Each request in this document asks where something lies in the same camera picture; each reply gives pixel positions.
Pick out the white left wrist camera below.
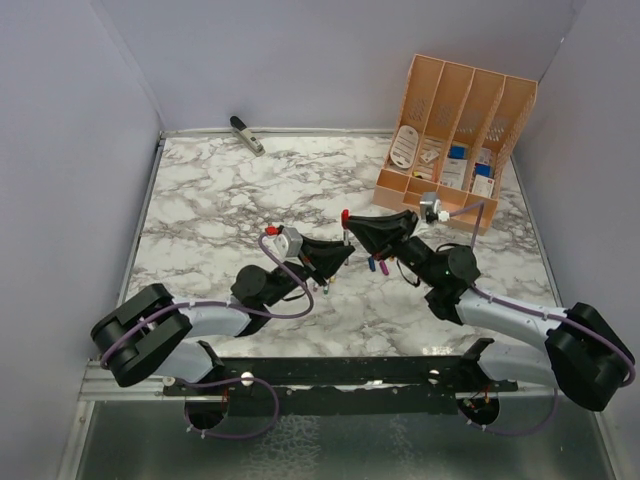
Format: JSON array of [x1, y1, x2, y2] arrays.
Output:
[[265, 226, 303, 259]]

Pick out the aluminium frame profile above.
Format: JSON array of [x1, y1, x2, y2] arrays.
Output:
[[79, 357, 174, 401]]

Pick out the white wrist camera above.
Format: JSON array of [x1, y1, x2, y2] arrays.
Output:
[[265, 226, 303, 259], [417, 192, 450, 226]]

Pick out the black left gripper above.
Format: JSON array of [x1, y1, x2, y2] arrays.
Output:
[[264, 235, 355, 308]]

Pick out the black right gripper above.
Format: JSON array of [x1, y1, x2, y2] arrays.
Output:
[[345, 211, 440, 288]]

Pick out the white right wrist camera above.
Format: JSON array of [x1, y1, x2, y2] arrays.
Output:
[[417, 192, 450, 226]]

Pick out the peach desk organizer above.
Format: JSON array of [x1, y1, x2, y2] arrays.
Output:
[[373, 54, 538, 233]]

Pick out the white oval perforated item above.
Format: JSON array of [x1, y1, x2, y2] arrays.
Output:
[[389, 125, 419, 170]]

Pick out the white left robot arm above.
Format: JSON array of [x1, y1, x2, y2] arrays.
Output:
[[90, 226, 355, 395]]

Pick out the white pen red ink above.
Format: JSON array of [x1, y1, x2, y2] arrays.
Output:
[[342, 225, 350, 266]]

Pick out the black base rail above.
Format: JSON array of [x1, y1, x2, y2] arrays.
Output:
[[163, 339, 517, 417]]

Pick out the black grey stapler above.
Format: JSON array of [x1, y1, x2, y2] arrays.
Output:
[[229, 115, 264, 156]]

